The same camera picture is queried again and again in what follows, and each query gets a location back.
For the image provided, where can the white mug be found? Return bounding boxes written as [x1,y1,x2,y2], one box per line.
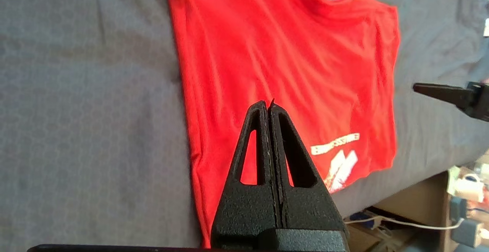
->
[454,173,486,204]

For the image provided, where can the white floor cable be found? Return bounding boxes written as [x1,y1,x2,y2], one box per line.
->
[344,213,465,231]

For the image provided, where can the blue-grey bed sheet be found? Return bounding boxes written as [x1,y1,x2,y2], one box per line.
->
[0,0,489,249]

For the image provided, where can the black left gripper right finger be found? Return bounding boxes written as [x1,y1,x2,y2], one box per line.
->
[269,103,349,232]

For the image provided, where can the blue-grey box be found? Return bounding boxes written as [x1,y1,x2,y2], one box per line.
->
[450,197,486,248]

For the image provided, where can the red t-shirt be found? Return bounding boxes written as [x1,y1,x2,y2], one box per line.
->
[167,0,401,249]

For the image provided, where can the small blue floor object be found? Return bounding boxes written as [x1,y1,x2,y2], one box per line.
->
[348,212,378,228]

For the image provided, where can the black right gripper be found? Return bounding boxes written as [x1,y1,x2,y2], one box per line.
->
[413,82,489,122]

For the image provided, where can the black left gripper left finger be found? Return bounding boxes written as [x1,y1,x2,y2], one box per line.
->
[210,100,282,249]

